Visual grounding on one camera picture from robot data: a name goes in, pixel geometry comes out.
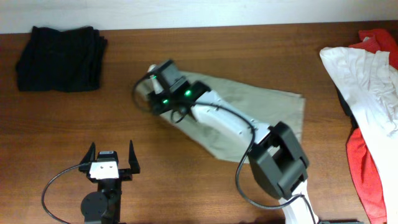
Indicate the khaki green shorts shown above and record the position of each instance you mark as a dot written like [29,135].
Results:
[265,105]

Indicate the red garment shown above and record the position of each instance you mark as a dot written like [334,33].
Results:
[361,164]

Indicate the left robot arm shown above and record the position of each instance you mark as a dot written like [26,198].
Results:
[103,206]

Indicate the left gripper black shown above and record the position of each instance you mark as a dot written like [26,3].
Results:
[127,173]

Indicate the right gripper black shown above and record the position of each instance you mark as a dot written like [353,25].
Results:
[155,98]

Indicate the black folded garment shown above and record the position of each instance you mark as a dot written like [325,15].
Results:
[67,61]

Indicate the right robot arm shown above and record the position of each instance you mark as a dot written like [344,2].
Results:
[277,160]

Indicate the white crumpled shirt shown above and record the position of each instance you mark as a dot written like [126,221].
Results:
[368,83]

